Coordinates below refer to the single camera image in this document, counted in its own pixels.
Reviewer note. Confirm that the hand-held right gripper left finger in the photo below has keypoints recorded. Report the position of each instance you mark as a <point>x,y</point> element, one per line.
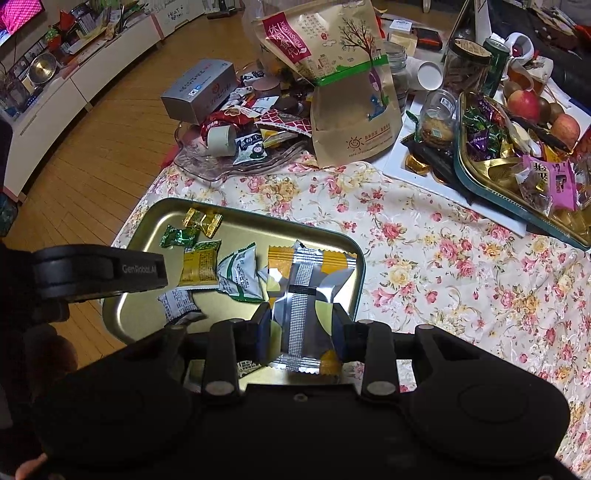
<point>264,332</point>

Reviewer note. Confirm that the person's left hand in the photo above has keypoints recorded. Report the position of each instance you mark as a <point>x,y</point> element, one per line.
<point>30,467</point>

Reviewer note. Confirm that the small glass cookie jar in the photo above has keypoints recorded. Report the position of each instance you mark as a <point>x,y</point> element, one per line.
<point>436,124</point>

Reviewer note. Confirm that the brown kiwi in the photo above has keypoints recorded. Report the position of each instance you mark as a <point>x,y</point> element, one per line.
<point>511,88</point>
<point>553,110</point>

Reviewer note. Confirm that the gold metal tray teal rim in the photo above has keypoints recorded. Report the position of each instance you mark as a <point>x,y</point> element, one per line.
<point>240,226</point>

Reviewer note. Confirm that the pink snack packet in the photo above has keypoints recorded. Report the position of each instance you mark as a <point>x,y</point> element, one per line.
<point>549,180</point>

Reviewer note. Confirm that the teal tray of candies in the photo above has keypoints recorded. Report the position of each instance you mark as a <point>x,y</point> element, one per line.
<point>498,173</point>

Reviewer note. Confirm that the kraft paper bag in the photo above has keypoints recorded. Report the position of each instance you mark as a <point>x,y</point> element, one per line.
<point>351,124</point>

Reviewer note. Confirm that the metal bowl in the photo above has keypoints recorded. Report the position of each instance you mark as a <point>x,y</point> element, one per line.
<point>44,69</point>

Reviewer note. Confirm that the white paper cup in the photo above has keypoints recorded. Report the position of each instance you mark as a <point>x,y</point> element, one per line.
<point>429,76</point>

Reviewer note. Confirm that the shiny green candy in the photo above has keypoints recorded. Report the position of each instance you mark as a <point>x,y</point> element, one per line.
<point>180,236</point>

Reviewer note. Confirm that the red apple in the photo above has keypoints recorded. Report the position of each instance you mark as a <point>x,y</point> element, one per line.
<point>567,129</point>
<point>524,105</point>

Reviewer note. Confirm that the white green snack packet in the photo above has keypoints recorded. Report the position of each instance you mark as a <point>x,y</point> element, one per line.
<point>240,277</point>

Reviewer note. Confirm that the black flat packet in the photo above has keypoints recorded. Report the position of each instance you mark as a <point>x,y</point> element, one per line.
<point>443,164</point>

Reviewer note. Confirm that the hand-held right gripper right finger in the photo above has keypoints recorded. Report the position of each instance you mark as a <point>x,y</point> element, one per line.
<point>340,334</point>

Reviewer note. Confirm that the grey cardboard box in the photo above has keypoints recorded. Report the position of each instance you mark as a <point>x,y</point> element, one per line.
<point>198,92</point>

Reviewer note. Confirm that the clear plastic bag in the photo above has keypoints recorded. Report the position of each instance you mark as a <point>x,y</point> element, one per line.
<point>251,41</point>

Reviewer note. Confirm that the silver yellow snack packet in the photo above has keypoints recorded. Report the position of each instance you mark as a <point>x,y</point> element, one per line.
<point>300,295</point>

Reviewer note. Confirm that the gold foil candies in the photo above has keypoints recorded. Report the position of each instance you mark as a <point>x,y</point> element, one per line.
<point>418,165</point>

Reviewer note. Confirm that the white snack packet black text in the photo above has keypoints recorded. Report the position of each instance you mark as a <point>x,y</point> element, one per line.
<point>178,302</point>

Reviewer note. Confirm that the gold candy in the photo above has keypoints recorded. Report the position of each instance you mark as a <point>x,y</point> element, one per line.
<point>203,222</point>

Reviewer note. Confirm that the white drawing board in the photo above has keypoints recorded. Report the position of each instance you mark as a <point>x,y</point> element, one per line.
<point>180,14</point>

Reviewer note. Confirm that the dark sofa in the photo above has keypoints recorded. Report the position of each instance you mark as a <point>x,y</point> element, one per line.
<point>554,18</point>

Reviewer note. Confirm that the pile of assorted snack packets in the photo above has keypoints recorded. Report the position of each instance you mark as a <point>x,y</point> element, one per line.
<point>249,110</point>

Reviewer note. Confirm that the small white cup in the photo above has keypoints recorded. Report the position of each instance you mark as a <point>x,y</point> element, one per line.
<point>220,138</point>

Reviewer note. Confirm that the clear glass dish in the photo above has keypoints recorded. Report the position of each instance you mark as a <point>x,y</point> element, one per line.
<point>203,173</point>

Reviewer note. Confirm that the white low cabinet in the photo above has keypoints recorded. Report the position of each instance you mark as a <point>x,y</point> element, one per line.
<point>55,120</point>

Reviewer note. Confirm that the brown jar black lid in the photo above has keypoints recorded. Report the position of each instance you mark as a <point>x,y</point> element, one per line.
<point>466,64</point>

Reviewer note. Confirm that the assorted cabinet clutter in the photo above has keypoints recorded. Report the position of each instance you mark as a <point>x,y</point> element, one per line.
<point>97,23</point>

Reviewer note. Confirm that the yellow patterned snack packet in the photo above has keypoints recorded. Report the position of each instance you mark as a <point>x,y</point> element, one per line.
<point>198,267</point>

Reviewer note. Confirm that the white flat board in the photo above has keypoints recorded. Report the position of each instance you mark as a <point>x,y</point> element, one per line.
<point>397,170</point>

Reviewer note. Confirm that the floral blanket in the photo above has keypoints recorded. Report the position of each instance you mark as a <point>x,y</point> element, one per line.
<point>438,277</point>

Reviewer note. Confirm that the television screen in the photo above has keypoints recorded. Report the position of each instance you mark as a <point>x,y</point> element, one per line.
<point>18,14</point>

